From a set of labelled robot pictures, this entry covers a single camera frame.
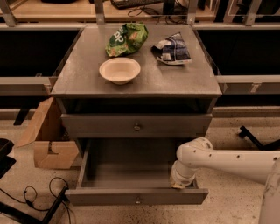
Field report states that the black cable on floor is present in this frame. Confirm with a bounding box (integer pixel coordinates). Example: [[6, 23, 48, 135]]
[[0, 177, 73, 224]]

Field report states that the black stand base left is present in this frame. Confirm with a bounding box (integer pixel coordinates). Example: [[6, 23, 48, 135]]
[[0, 186, 67, 224]]

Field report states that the black object left edge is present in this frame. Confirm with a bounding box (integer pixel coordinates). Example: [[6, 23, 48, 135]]
[[0, 138, 16, 179]]

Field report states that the white paper bowl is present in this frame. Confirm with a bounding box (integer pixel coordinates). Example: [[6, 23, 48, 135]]
[[99, 58, 141, 85]]

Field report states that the grey top drawer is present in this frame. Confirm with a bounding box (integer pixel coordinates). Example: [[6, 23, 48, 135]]
[[61, 114, 212, 138]]

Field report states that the blue white snack bag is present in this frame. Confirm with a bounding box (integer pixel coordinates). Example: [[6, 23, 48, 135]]
[[151, 32, 192, 66]]

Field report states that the black stand leg right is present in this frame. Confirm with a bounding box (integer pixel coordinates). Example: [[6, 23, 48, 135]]
[[239, 126, 280, 151]]

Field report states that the brown cardboard box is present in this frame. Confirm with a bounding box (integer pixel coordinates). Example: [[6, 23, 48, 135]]
[[17, 97, 79, 169]]

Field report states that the green chip bag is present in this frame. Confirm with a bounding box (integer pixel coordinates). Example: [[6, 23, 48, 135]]
[[105, 23, 149, 57]]

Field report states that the black keyboard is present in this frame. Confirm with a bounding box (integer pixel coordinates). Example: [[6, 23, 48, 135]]
[[110, 0, 162, 10]]

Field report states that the grey drawer cabinet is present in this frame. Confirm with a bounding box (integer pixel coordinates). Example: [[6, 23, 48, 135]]
[[50, 24, 223, 179]]

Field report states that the grey drawer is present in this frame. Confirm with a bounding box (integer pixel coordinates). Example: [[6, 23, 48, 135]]
[[61, 114, 212, 138], [66, 138, 208, 206]]

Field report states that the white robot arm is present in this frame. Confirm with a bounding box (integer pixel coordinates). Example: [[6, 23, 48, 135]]
[[170, 137, 280, 224]]

